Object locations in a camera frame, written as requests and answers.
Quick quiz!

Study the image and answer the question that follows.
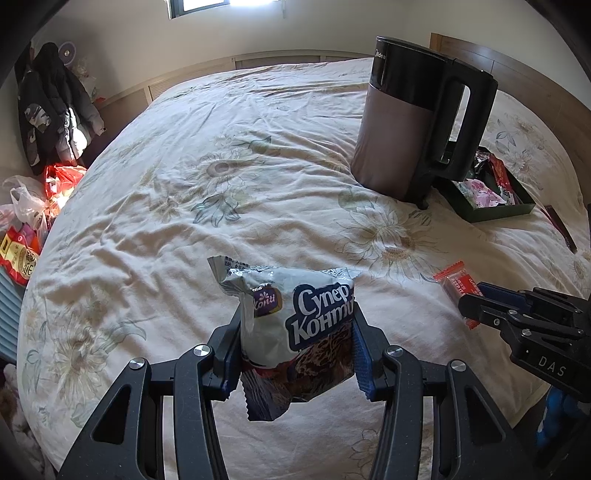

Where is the pink snack packet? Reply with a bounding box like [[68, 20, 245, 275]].
[[455, 179, 508, 208]]

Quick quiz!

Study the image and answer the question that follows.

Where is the light blue ribbed suitcase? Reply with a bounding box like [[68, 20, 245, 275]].
[[0, 265, 26, 361]]

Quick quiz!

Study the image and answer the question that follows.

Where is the white brown cookie packet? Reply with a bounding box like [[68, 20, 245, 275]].
[[207, 256, 361, 423]]

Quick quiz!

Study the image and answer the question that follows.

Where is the small red snack packet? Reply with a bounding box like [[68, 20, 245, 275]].
[[433, 260, 485, 330]]

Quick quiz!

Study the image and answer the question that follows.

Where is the green cardboard tray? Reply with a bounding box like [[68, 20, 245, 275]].
[[436, 147, 537, 224]]

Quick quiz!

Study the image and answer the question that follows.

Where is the white plastic bag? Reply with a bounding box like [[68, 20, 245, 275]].
[[2, 175, 51, 236]]

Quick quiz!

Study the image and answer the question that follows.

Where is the black camouflage jacket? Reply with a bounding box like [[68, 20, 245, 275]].
[[17, 69, 51, 176]]

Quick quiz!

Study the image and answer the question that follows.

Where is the red yellow packet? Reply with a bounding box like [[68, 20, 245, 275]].
[[0, 228, 42, 284]]

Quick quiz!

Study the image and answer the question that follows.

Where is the dark red snack stick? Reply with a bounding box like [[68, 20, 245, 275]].
[[541, 204, 579, 254]]

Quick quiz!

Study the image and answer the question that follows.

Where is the beige fluffy cloth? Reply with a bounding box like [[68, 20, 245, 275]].
[[0, 364, 28, 462]]

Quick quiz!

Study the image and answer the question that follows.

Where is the floral bed sheet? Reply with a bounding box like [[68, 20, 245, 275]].
[[16, 55, 591, 480]]

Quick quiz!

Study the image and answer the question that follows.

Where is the person's right hand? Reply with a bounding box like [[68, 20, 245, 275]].
[[536, 385, 580, 448]]

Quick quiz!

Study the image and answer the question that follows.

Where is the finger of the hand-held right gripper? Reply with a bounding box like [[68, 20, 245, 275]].
[[459, 293, 587, 337], [478, 282, 591, 319]]

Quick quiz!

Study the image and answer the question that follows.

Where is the wooden headboard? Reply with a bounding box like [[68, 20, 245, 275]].
[[429, 32, 591, 185]]

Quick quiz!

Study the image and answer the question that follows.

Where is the hanging plastic bag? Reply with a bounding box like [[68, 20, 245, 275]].
[[69, 55, 100, 100]]

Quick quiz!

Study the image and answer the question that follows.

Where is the window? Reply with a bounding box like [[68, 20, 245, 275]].
[[167, 0, 232, 20]]

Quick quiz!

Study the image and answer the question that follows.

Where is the dark puffer jacket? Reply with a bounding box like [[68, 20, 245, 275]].
[[30, 42, 106, 160]]

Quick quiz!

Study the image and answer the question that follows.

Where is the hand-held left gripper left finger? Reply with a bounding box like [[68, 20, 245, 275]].
[[55, 305, 243, 480]]

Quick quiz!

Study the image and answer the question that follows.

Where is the long red snack packet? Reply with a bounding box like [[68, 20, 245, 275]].
[[487, 154, 515, 204]]

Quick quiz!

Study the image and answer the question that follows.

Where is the red plastic bag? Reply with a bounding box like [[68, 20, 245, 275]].
[[44, 164, 88, 217]]

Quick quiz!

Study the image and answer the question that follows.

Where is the black electric kettle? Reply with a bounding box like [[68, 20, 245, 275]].
[[352, 36, 499, 210]]

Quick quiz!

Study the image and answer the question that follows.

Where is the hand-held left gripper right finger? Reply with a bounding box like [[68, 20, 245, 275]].
[[351, 302, 539, 480]]

